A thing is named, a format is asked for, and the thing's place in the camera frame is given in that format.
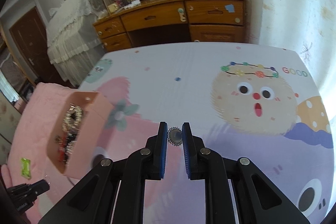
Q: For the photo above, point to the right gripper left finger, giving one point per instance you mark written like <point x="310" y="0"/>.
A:
<point x="113" y="191"/>

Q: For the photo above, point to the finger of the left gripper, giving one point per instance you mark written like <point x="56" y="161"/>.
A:
<point x="23" y="196"/>

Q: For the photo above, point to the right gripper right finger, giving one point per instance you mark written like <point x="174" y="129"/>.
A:
<point x="236" y="191"/>

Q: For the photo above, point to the round pearl brooch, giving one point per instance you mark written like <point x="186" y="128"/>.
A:
<point x="174" y="136"/>

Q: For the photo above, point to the green small packet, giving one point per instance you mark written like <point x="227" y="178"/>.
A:
<point x="26" y="168"/>

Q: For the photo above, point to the pink plastic tray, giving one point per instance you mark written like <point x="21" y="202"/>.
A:
<point x="70" y="152"/>

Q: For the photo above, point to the brown wooden door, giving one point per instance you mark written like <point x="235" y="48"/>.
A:
<point x="29" y="34"/>

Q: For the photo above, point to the wooden desk with drawers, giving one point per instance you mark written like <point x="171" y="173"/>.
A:
<point x="173" y="21"/>

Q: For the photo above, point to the yellow mug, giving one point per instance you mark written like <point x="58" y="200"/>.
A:
<point x="112" y="8"/>

